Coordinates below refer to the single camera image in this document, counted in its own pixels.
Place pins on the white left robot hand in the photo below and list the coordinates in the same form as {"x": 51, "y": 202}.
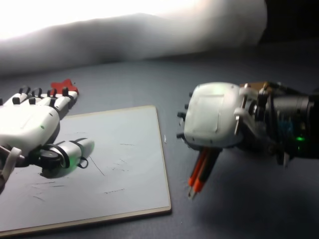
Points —
{"x": 30, "y": 124}

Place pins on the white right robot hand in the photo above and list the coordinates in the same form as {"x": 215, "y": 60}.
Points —
{"x": 211, "y": 114}

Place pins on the orange black utility knife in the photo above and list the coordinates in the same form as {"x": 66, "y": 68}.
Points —
{"x": 199, "y": 179}

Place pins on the grey table cloth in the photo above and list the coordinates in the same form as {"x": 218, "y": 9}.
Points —
{"x": 224, "y": 64}

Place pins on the tan rectangular block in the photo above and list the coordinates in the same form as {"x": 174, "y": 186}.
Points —
{"x": 254, "y": 84}

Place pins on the red star block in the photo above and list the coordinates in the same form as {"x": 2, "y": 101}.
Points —
{"x": 62, "y": 84}

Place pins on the white cutting board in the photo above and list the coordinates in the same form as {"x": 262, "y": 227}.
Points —
{"x": 124, "y": 161}

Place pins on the white backdrop cloth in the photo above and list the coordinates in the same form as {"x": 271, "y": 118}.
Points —
{"x": 149, "y": 37}

